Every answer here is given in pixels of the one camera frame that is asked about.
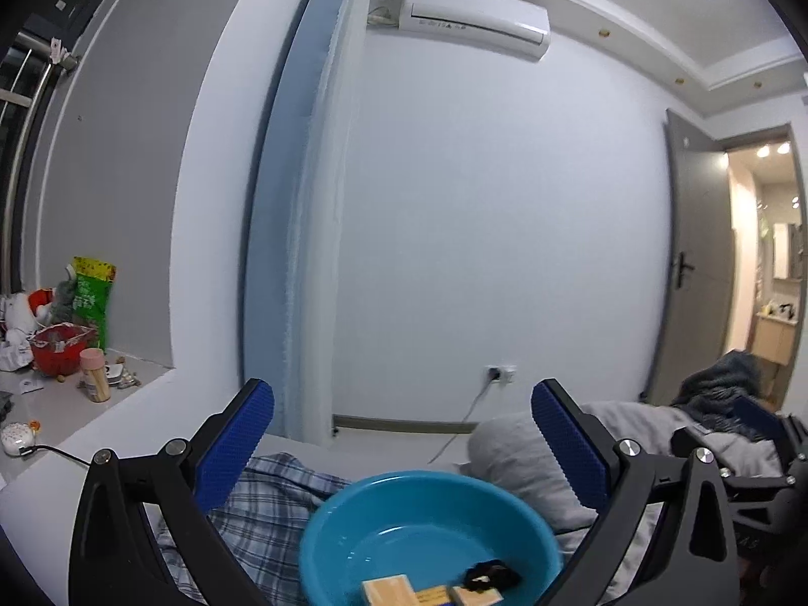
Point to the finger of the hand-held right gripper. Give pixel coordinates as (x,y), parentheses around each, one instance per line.
(707,448)
(760,416)

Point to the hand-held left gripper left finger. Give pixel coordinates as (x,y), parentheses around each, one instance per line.
(237,448)

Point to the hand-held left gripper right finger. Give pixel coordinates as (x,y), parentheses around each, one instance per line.
(571,448)

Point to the blue plastic basin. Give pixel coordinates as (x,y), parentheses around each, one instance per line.
(353,517)

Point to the small tan cardboard box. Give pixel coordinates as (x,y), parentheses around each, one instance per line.
(476,596)

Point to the yellow cigarette box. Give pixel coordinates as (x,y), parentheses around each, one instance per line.
(434,598)

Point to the cream cardboard box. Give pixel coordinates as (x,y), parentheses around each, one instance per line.
(388,590)

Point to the dark striped cloth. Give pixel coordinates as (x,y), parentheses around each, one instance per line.
(719,385)

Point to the grey quilt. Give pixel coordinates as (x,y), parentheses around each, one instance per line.
(505,448)

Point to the plaid cloth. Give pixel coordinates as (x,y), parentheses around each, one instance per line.
(271,517)

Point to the wooden vanity cabinet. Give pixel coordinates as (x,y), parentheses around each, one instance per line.
(775,339)

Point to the small grey toy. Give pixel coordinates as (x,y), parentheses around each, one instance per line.
(121,375)

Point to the pink-lidded toothpick jar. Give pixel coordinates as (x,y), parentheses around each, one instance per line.
(94,379)

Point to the bathroom mirror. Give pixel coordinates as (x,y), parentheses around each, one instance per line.
(788,251)

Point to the blue curtain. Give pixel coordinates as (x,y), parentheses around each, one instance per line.
(271,265)

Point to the green snack bag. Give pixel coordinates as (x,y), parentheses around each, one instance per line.
(91,303)

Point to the small white sachet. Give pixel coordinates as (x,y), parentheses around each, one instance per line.
(29,387)

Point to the grey door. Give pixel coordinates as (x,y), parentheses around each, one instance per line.
(694,202)

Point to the grey plush toy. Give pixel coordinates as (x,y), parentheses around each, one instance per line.
(63,303)

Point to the dark green toy tank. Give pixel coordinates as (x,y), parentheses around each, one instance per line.
(5,405)

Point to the crumpled white wrapper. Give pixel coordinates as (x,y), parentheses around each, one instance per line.
(16,356)

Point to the white and red plush toy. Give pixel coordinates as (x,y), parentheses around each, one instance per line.
(22,312)

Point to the white sheer curtain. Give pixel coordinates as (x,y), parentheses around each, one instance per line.
(325,202)

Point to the metal window railing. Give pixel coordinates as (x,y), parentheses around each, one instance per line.
(25,139)

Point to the white clip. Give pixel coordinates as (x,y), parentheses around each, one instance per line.
(59,50)

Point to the white air conditioner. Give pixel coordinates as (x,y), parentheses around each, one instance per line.
(473,16)

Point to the white wall socket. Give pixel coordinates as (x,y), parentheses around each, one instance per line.
(508,374)

